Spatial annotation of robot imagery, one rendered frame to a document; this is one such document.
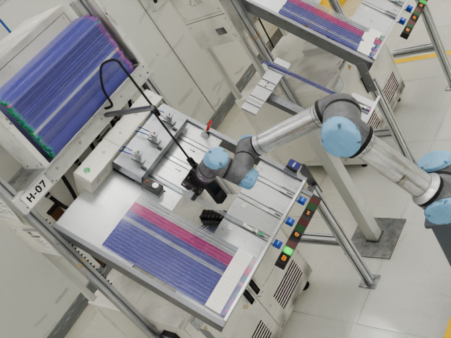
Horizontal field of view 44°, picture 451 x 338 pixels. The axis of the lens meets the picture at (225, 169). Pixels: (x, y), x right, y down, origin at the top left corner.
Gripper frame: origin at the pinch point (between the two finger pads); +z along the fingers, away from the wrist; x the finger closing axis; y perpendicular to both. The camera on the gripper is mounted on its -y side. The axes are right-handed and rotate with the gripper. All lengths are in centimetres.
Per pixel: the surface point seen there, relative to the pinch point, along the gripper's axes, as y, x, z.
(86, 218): 28.1, 28.8, 8.1
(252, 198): -18.7, -12.0, -3.9
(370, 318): -95, -15, 27
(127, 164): 28.0, 4.1, 1.8
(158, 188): 13.2, 6.1, -0.4
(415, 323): -107, -16, 10
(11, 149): 62, 28, -4
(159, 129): 27.0, -16.3, 1.5
